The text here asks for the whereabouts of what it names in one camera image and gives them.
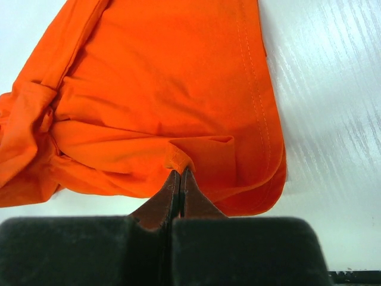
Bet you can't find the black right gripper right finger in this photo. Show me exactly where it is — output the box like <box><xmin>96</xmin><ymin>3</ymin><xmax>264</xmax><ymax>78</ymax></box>
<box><xmin>171</xmin><ymin>170</ymin><xmax>332</xmax><ymax>285</ymax></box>

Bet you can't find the orange t-shirt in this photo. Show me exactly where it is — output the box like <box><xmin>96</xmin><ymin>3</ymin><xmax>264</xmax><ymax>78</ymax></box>
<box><xmin>1</xmin><ymin>1</ymin><xmax>287</xmax><ymax>216</ymax></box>

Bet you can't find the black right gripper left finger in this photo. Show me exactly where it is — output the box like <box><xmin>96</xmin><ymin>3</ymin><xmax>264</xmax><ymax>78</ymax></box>
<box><xmin>1</xmin><ymin>172</ymin><xmax>180</xmax><ymax>285</ymax></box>

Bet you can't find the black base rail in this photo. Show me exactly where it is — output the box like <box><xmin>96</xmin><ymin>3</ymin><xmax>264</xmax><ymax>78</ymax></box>
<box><xmin>329</xmin><ymin>270</ymin><xmax>381</xmax><ymax>286</ymax></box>

